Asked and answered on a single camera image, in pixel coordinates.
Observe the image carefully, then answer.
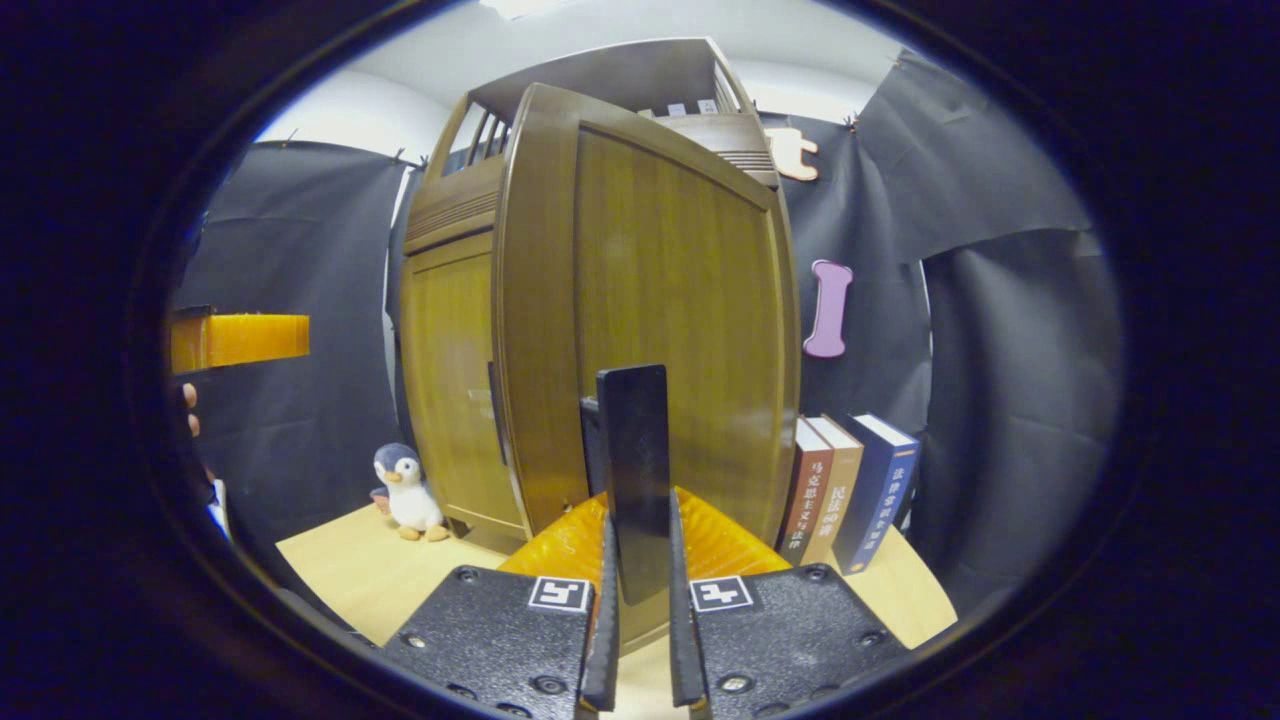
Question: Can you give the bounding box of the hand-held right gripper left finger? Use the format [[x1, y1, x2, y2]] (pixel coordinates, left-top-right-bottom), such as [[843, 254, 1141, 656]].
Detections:
[[380, 490, 621, 719]]

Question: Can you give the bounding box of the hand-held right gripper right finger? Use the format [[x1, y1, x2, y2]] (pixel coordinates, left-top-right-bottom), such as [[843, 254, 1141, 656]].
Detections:
[[668, 487, 911, 719]]

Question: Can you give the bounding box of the wooden cabinet door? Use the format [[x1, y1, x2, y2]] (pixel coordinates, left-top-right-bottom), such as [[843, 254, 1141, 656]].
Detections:
[[400, 232, 526, 541], [492, 83, 801, 656]]

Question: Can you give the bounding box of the wooden double-door shoe cabinet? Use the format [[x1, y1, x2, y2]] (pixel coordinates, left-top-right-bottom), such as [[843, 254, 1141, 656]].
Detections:
[[385, 37, 781, 556]]

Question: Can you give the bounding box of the red-brown book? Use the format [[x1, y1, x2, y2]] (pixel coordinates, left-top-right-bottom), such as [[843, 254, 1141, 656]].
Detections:
[[778, 417, 834, 566]]

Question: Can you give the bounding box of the penguin plush toy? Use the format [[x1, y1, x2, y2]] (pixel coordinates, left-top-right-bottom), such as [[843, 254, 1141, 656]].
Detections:
[[370, 443, 451, 543]]

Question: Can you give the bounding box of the tan book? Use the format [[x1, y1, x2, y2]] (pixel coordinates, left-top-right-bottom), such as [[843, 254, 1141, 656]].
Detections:
[[800, 415, 864, 567]]

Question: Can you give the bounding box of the blue book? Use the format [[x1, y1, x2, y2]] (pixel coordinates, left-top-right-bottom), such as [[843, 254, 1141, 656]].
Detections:
[[833, 413, 921, 576]]

